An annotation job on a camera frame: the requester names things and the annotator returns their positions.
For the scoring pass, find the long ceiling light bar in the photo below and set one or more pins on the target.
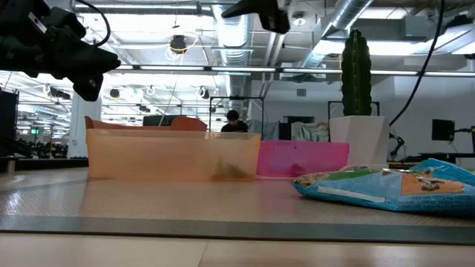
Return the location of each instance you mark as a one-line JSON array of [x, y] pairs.
[[259, 69]]

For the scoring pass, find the black computer monitor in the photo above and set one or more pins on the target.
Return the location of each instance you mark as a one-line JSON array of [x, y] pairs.
[[159, 121]]

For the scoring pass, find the blue green orange granola bar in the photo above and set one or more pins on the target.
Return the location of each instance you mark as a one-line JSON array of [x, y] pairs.
[[371, 193]]

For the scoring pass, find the white building pillar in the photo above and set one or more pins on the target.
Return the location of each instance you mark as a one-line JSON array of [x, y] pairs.
[[84, 122]]

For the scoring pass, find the pink plastic bin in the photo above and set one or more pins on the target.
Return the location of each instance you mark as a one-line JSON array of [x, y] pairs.
[[319, 159]]

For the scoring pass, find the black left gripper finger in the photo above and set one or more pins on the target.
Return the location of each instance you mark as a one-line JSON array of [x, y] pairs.
[[68, 20], [85, 66]]

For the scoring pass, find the black cabinet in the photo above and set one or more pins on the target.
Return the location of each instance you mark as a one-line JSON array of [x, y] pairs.
[[8, 122]]

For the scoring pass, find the pale cloth cover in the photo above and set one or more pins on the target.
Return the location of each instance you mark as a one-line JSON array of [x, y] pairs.
[[310, 131], [265, 130]]

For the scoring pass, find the translucent orange plastic bin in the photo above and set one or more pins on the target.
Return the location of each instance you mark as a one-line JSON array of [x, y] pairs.
[[156, 155]]

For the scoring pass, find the black monitor on arm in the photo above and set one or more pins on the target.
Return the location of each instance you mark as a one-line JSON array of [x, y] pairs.
[[442, 130]]

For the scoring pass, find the opaque orange plastic bin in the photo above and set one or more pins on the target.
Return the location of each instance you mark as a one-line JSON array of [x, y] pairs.
[[189, 124]]

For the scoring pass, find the person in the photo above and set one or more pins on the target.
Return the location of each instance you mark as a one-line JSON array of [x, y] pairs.
[[234, 126]]

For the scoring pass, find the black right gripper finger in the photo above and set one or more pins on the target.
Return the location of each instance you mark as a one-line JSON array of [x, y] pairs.
[[274, 16]]

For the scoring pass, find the tall green cactus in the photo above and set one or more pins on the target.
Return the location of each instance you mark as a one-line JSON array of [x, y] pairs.
[[356, 74]]

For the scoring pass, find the beige textured table mat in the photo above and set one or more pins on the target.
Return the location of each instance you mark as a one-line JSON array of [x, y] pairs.
[[185, 207]]

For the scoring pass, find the black background robot arm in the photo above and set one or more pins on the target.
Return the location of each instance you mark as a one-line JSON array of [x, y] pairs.
[[397, 142]]

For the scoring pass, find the silver spiral ventilation duct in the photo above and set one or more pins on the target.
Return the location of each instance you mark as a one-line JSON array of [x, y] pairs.
[[349, 13], [234, 44]]

